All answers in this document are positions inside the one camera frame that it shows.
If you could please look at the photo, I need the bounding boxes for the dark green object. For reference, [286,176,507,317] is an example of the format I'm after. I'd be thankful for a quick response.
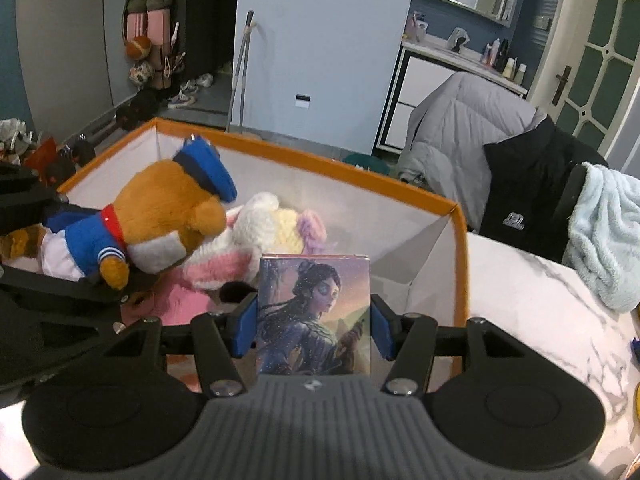
[344,152,388,173]

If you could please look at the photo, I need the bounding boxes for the grey crutch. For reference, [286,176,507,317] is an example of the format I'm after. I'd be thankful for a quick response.
[225,10,258,135]

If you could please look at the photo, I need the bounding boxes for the orange basketball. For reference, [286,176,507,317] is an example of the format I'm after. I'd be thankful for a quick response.
[125,35,152,60]

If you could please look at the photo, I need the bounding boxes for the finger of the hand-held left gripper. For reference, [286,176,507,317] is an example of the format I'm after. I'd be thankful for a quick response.
[0,162,71,233]
[0,265,138,307]

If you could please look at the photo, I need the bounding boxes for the grey puffer jacket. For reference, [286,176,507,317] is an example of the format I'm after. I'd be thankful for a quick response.
[397,72,548,201]

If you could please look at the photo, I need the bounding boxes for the brown teddy bear sailor outfit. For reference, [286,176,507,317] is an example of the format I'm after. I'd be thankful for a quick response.
[0,135,238,292]

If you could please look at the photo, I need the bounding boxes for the illustrated card box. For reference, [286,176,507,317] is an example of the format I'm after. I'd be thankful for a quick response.
[256,253,372,377]

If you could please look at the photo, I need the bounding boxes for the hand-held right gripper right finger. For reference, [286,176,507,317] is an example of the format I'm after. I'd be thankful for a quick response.
[370,295,519,397]

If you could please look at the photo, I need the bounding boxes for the black ornament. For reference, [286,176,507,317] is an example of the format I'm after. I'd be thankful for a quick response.
[447,27,471,53]

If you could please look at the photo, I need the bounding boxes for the yellow pink crochet bunny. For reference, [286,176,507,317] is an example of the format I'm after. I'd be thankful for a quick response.
[182,192,328,293]

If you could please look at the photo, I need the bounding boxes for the light blue fleece towel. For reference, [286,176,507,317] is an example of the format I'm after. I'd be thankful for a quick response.
[562,162,640,313]

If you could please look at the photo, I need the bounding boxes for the pink bag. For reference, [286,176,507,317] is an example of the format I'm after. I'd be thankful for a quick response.
[125,7,173,86]

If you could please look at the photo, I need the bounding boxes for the black shoe cabinet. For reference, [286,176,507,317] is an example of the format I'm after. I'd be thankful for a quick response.
[167,0,238,73]

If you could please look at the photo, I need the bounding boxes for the red cardboard box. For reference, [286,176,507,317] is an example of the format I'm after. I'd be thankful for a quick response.
[22,137,58,171]

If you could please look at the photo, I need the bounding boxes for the orange cardboard box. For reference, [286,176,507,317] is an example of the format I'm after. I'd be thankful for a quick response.
[56,116,472,376]

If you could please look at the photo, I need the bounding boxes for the patterned ball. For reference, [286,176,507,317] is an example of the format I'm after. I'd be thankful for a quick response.
[129,61,155,87]

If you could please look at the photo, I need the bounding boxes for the white cabinet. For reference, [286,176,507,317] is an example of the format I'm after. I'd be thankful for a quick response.
[375,40,528,153]

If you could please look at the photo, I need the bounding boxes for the black dumbbell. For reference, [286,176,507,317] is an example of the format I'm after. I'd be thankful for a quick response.
[114,89,161,131]
[55,135,98,166]

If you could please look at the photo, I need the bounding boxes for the glass panel door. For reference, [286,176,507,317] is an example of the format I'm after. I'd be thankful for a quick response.
[527,0,640,161]

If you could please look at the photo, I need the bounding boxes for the black jacket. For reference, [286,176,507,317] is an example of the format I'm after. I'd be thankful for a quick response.
[479,116,608,263]

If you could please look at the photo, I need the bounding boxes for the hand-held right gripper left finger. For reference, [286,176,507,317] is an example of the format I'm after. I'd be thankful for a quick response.
[102,295,261,397]

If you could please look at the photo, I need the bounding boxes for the crumpled plastic bags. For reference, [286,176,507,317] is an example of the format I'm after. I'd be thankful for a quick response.
[0,119,36,163]

